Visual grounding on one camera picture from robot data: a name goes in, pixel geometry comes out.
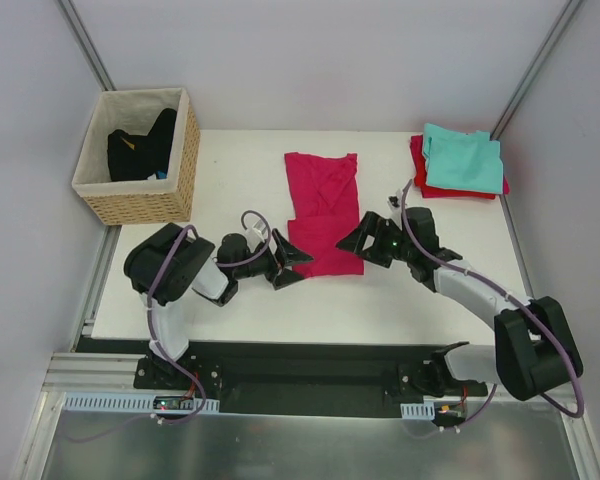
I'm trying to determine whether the right slotted cable duct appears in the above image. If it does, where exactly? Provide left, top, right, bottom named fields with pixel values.
left=400, top=401, right=436, bottom=421

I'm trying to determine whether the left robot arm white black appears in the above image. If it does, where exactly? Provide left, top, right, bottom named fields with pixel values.
left=123, top=220, right=313, bottom=389

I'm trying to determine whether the slotted cable duct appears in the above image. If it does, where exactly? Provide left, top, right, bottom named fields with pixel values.
left=400, top=401, right=436, bottom=421
left=64, top=392, right=220, bottom=415

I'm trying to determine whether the left slotted cable duct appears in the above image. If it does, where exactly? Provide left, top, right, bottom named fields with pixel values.
left=64, top=392, right=220, bottom=415

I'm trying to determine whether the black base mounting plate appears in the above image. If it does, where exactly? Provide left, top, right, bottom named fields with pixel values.
left=133, top=342, right=487, bottom=418

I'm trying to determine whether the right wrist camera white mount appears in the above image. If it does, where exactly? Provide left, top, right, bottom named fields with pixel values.
left=388, top=191, right=405, bottom=223

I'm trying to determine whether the black t shirt in basket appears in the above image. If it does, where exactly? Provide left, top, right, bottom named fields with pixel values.
left=107, top=108, right=177, bottom=182

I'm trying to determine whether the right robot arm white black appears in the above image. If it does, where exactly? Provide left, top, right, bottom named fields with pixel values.
left=336, top=207, right=583, bottom=401

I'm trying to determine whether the aluminium corner post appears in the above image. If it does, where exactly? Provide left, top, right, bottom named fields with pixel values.
left=55, top=0, right=116, bottom=91
left=491, top=0, right=586, bottom=140

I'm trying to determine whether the left aluminium corner post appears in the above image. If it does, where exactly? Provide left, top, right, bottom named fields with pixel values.
left=55, top=0, right=116, bottom=91

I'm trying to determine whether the red t shirt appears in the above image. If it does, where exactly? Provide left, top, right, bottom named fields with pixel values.
left=409, top=134, right=497, bottom=200

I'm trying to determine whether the teal t shirt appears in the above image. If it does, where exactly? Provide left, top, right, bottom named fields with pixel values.
left=422, top=123, right=504, bottom=195

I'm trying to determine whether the wicker basket with cloth liner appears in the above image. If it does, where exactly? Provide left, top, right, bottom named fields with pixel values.
left=72, top=88, right=201, bottom=226

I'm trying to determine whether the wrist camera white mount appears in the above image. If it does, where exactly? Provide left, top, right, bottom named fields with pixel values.
left=245, top=225, right=268, bottom=246
left=388, top=191, right=405, bottom=223

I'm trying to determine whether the right aluminium corner post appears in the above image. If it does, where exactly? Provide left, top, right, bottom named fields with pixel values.
left=491, top=0, right=586, bottom=140

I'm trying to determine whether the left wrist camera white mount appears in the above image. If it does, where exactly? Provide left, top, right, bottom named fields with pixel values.
left=245, top=225, right=268, bottom=246

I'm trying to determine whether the pink t shirt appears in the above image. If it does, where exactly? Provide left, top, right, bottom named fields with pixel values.
left=284, top=152, right=364, bottom=278

